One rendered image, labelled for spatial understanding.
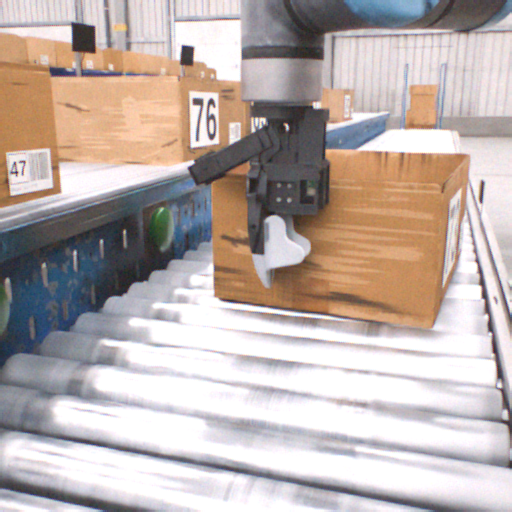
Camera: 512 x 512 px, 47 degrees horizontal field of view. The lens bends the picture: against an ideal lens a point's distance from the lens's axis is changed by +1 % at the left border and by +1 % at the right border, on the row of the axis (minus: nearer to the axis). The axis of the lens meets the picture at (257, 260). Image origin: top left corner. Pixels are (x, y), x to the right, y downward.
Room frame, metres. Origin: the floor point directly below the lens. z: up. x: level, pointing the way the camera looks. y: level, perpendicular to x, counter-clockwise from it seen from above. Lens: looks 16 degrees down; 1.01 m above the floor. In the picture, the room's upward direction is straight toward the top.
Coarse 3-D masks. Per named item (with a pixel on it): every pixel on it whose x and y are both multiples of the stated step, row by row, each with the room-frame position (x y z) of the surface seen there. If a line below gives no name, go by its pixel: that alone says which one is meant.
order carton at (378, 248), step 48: (240, 192) 0.74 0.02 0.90; (336, 192) 0.69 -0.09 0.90; (384, 192) 0.67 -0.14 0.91; (432, 192) 0.65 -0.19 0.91; (240, 240) 0.74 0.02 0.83; (336, 240) 0.69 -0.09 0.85; (384, 240) 0.66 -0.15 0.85; (432, 240) 0.64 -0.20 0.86; (240, 288) 0.74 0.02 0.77; (288, 288) 0.71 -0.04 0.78; (336, 288) 0.69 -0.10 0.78; (384, 288) 0.66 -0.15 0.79; (432, 288) 0.64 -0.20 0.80
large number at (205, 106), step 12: (192, 96) 1.21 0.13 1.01; (204, 96) 1.27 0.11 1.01; (216, 96) 1.34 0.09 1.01; (192, 108) 1.21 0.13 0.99; (204, 108) 1.27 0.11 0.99; (216, 108) 1.34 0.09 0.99; (192, 120) 1.21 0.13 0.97; (204, 120) 1.27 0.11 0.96; (216, 120) 1.34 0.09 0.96; (192, 132) 1.21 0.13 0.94; (204, 132) 1.27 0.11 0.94; (216, 132) 1.34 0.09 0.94; (192, 144) 1.20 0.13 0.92; (204, 144) 1.27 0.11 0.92
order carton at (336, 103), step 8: (336, 96) 3.05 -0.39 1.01; (344, 96) 3.06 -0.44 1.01; (352, 96) 3.34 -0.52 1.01; (328, 104) 3.05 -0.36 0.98; (336, 104) 3.05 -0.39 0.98; (344, 104) 3.07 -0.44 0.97; (352, 104) 3.36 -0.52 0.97; (336, 112) 3.05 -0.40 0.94; (344, 112) 3.08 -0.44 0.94; (336, 120) 3.05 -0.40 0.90; (344, 120) 3.10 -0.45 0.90
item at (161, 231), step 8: (160, 208) 0.90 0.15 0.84; (152, 216) 0.89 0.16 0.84; (160, 216) 0.89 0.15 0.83; (168, 216) 0.91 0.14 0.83; (152, 224) 0.88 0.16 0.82; (160, 224) 0.89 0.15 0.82; (168, 224) 0.91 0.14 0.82; (152, 232) 0.87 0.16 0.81; (160, 232) 0.88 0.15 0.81; (168, 232) 0.91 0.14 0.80; (152, 240) 0.88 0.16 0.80; (160, 240) 0.88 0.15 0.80; (168, 240) 0.91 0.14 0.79; (160, 248) 0.89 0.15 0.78
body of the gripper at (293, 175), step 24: (288, 120) 0.65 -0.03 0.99; (312, 120) 0.64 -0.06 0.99; (288, 144) 0.66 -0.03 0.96; (312, 144) 0.64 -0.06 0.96; (264, 168) 0.64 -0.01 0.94; (288, 168) 0.63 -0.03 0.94; (312, 168) 0.62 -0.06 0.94; (264, 192) 0.64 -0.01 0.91; (288, 192) 0.64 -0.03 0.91; (312, 192) 0.65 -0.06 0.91
